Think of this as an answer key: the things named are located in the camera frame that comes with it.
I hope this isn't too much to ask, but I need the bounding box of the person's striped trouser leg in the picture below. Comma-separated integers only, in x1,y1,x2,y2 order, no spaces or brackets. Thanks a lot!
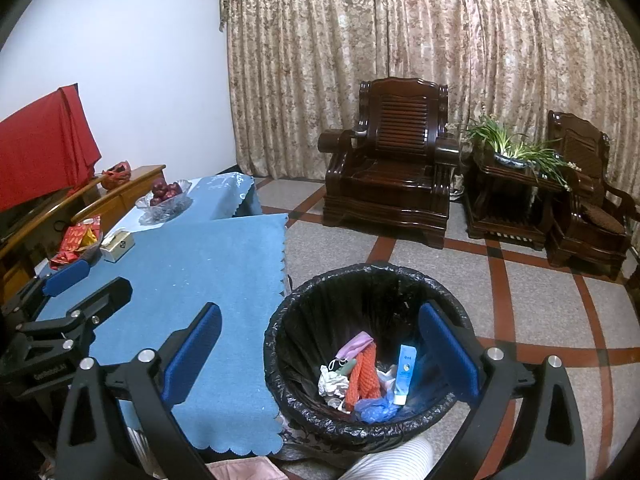
345,435,433,480

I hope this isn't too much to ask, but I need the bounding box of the red cloth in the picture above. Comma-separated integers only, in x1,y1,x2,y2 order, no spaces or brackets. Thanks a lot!
0,85,102,213

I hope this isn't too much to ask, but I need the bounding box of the wooden cabinet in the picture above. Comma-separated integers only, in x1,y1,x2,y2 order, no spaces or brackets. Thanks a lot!
0,164,167,301

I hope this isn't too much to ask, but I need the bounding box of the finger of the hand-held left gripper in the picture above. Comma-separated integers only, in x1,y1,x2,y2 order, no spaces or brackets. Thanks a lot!
15,278,133,359
5,260,92,328

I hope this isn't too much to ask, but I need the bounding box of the glass dish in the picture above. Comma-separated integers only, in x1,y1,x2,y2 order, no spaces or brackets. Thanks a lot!
75,232,104,262

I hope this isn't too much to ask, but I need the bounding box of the pink face mask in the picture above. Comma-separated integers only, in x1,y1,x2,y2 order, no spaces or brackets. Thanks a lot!
334,331,376,361

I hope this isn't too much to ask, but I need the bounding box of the brown seat cushion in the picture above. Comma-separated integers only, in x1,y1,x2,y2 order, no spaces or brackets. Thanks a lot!
585,205,627,235

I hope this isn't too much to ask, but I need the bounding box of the blue plastic bag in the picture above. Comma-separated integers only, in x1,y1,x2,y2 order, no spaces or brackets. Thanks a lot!
357,390,401,423

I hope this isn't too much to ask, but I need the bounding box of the dark television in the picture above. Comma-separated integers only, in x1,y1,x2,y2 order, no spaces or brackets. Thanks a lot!
0,190,71,246

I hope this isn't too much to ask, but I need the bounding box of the pink cloth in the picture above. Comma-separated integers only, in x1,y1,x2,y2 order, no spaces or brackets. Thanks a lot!
205,455,281,480

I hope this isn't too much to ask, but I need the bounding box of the white blue tube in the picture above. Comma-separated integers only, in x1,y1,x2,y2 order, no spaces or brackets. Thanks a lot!
392,344,417,406

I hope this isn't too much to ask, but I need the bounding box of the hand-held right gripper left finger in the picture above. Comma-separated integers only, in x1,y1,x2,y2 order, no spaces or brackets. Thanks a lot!
56,302,223,480

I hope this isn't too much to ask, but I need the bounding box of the red basket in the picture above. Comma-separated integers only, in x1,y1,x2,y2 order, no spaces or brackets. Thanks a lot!
101,161,133,191

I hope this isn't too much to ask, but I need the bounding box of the potted green plant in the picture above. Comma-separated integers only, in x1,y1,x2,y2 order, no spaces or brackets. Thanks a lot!
460,115,581,191

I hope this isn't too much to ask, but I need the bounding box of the trash bin with black bag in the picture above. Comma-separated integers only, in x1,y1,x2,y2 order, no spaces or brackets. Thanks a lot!
263,260,488,461

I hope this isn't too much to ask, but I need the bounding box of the beige patterned curtain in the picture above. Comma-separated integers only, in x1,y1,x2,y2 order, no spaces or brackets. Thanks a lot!
219,0,640,196

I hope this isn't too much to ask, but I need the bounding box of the pile of red snack packets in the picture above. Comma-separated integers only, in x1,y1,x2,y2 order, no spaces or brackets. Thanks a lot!
48,215,103,266

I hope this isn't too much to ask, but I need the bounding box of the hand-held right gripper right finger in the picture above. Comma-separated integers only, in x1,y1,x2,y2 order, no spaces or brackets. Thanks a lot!
417,300,587,480

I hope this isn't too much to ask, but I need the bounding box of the dark wooden side table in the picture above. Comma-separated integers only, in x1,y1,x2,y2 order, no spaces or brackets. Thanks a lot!
462,152,568,253

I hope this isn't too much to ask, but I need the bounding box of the glass fruit bowl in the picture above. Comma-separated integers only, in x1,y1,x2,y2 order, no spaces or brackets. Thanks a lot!
135,180,193,226

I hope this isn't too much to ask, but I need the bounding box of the dark wooden armchair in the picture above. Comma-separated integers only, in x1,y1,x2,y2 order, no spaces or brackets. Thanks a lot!
318,77,460,250
545,110,640,281

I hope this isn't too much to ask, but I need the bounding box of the golden tissue box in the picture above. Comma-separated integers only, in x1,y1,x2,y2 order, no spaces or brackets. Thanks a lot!
99,229,136,263

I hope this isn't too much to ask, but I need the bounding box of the orange foam net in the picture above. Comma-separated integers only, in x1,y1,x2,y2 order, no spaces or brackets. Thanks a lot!
344,347,378,413

